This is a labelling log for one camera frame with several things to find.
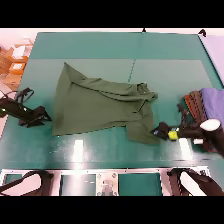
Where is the brown garment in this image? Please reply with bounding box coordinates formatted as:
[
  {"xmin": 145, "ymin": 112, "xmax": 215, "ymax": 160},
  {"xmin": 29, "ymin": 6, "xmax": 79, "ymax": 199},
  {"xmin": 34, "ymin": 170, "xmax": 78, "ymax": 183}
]
[{"xmin": 192, "ymin": 89, "xmax": 208, "ymax": 122}]

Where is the silver frame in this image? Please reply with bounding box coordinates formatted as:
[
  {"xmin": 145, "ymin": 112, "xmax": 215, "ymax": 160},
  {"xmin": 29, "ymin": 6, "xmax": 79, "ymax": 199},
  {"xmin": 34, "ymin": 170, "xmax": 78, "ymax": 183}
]
[{"xmin": 0, "ymin": 167, "xmax": 224, "ymax": 197}]

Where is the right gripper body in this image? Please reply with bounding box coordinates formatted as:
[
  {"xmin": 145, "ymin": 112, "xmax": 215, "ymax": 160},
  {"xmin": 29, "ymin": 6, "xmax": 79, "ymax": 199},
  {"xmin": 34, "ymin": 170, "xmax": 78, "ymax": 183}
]
[{"xmin": 151, "ymin": 121, "xmax": 172, "ymax": 140}]

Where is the purple garment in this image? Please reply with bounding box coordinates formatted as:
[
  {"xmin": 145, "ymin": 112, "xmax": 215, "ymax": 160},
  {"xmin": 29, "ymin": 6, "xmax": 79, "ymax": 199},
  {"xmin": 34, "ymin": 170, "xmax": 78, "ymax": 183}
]
[{"xmin": 199, "ymin": 87, "xmax": 224, "ymax": 124}]

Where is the rust red garment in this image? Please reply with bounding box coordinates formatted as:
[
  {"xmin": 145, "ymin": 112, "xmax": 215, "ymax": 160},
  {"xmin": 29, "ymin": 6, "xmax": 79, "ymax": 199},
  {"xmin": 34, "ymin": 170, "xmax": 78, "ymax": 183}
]
[{"xmin": 183, "ymin": 93, "xmax": 200, "ymax": 118}]

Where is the dark green shirt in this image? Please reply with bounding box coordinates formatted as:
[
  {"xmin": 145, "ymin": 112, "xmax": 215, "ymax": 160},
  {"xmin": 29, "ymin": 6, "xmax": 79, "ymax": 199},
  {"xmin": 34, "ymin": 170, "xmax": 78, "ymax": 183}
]
[{"xmin": 51, "ymin": 61, "xmax": 162, "ymax": 146}]

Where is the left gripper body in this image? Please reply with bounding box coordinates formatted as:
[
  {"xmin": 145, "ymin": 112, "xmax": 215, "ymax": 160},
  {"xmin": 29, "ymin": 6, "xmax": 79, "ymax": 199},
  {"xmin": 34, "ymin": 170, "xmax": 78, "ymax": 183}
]
[{"xmin": 17, "ymin": 105, "xmax": 53, "ymax": 129}]

